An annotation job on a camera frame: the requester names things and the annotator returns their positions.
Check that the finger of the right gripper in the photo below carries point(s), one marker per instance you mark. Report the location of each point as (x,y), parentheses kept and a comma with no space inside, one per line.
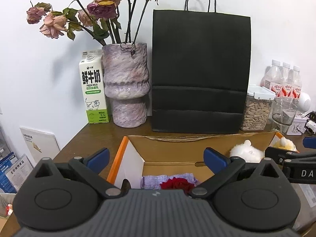
(309,142)
(279,155)

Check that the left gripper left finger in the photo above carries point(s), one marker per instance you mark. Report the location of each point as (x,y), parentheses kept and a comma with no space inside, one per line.
(60,196)

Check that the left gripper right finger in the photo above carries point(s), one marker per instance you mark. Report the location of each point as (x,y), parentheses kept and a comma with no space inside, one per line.
(256,197)

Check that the white yellow plush hamster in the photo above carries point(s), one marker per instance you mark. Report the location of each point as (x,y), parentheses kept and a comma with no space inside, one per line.
(253,155)

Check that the red fabric rose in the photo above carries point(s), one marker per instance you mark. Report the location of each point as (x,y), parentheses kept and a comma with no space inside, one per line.
(177,183)

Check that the empty glass cup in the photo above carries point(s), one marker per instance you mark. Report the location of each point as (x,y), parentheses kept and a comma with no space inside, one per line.
(283,113)

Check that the white round speaker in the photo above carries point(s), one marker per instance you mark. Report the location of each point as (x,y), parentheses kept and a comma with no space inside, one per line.
(304,102)

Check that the stack of booklets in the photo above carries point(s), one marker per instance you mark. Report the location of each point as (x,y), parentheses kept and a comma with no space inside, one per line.
(14,172)

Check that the clear seed storage container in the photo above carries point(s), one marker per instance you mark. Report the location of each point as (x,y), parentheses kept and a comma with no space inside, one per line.
(257,108)

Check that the water bottle middle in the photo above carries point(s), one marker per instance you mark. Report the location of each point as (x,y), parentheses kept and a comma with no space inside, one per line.
(285,71)

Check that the water bottle left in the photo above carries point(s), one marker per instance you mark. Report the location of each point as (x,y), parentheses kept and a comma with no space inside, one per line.
(273,78)

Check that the cardboard box orange red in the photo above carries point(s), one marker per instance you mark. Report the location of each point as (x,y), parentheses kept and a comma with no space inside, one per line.
(139,156)

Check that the lavender knitted cloth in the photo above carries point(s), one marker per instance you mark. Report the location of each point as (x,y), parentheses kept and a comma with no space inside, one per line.
(153,182)

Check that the black paper shopping bag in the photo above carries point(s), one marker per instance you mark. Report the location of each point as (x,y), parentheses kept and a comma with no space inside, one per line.
(200,70)

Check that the purple marbled vase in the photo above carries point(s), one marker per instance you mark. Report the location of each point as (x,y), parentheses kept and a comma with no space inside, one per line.
(126,82)

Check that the green white milk carton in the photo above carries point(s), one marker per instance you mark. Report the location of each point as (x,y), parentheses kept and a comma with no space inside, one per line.
(91,78)

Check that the dried pink rose bouquet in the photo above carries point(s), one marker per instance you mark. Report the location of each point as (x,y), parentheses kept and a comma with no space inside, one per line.
(99,19)

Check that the white charger with cables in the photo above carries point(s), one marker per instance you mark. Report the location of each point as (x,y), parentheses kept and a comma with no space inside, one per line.
(311,123)

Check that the white wall panel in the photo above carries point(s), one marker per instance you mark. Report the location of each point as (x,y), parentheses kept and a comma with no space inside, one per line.
(40,144)

